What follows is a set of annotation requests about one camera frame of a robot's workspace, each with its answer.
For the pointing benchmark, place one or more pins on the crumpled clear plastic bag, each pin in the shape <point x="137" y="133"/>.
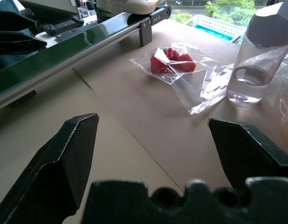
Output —
<point x="282" y="88"/>

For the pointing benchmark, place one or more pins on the green conveyor belt with frame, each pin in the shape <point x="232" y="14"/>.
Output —
<point x="64" y="49"/>

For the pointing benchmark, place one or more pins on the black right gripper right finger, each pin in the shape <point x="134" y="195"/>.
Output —
<point x="241" y="149"/>

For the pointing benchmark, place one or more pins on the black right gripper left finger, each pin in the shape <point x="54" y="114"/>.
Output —
<point x="64" y="163"/>

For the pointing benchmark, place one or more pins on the clear plastic zip bag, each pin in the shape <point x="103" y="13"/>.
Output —
<point x="192" y="77"/>

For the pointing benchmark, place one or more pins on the brown cardboard sheet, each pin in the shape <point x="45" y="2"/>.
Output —
<point x="153" y="112"/>

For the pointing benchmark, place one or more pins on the beige shoe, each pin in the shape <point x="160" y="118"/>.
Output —
<point x="136" y="5"/>

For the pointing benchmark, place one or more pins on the red building block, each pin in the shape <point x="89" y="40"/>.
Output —
<point x="183" y="61"/>
<point x="159" y="65"/>

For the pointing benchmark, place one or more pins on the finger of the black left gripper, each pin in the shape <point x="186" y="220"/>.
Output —
<point x="15" y="43"/>
<point x="10" y="19"/>

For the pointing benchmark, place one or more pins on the white perforated basket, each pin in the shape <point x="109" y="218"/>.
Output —
<point x="213" y="28"/>

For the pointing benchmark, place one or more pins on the black cup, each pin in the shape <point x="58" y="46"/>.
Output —
<point x="90" y="4"/>

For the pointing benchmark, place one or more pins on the white storage crate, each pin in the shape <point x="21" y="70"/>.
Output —
<point x="86" y="11"/>

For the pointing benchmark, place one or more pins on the black remote control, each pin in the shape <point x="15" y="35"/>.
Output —
<point x="62" y="24"/>

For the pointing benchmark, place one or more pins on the clear bottle with grey cap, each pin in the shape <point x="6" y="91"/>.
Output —
<point x="255" y="63"/>

